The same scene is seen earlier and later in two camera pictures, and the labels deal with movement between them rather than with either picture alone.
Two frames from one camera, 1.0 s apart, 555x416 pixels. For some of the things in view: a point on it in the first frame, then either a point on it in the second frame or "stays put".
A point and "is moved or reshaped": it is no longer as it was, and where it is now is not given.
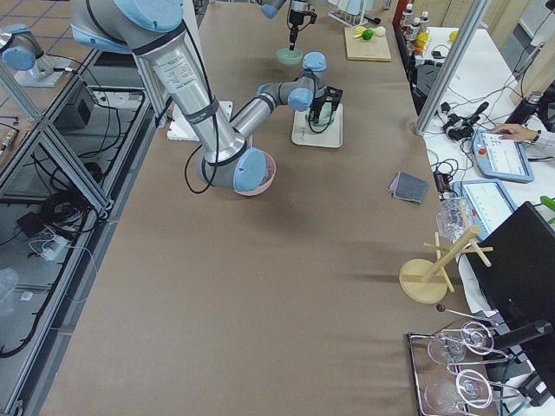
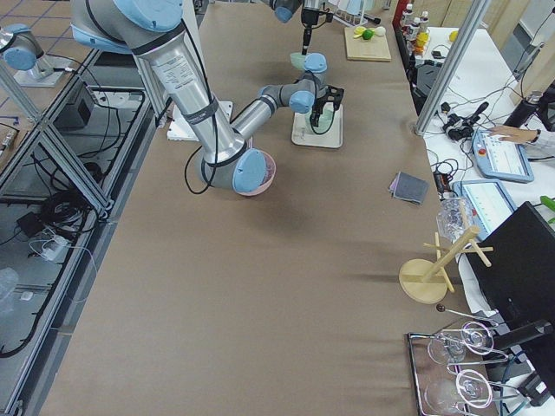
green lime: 368,34 stays put
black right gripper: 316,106 stays put
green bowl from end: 324,118 stays put
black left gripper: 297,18 to 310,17
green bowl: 290,57 is moved or reshaped
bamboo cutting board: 375,49 stays put
